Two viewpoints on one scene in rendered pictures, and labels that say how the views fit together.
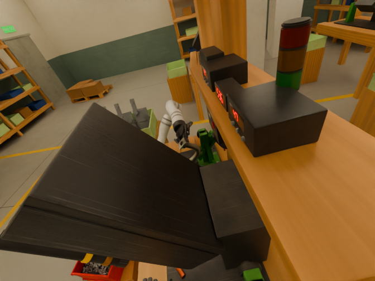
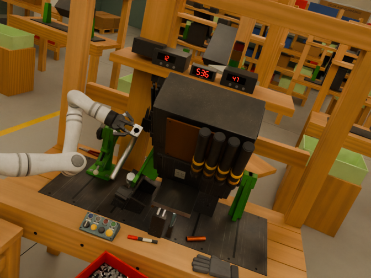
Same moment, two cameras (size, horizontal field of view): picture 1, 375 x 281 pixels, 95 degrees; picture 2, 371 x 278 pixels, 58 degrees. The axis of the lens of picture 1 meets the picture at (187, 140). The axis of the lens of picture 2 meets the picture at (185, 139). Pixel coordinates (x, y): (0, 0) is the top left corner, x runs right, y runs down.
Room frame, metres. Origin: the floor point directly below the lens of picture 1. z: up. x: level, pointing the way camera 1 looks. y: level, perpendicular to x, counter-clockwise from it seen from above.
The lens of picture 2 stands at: (0.36, 1.41, 1.92)
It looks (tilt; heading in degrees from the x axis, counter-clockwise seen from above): 25 degrees down; 274
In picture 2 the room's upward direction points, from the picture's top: 16 degrees clockwise
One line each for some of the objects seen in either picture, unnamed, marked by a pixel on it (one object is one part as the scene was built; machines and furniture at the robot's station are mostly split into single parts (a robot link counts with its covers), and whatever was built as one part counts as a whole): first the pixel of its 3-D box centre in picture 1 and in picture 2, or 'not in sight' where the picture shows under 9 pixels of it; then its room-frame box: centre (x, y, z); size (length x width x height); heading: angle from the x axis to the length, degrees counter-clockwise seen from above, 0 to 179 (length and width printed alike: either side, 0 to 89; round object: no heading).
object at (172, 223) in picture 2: not in sight; (173, 220); (0.40, 0.20, 0.97); 0.10 x 0.02 x 0.14; 87
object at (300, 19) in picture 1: (294, 33); (239, 46); (0.35, -0.26, 1.71); 0.05 x 0.05 x 0.04
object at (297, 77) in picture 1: (288, 79); (233, 64); (0.35, -0.26, 1.62); 0.05 x 0.05 x 0.05
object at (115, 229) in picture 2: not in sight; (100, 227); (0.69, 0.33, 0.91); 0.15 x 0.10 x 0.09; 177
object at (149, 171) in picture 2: not in sight; (154, 161); (0.56, 0.10, 1.17); 0.13 x 0.12 x 0.20; 177
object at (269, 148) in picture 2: not in sight; (192, 123); (0.47, -0.33, 1.23); 1.30 x 0.05 x 0.09; 177
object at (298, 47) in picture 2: not in sight; (260, 40); (-0.13, -7.02, 1.12); 3.01 x 0.54 x 2.24; 169
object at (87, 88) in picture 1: (90, 89); not in sight; (6.31, 2.74, 0.22); 1.20 x 0.81 x 0.44; 74
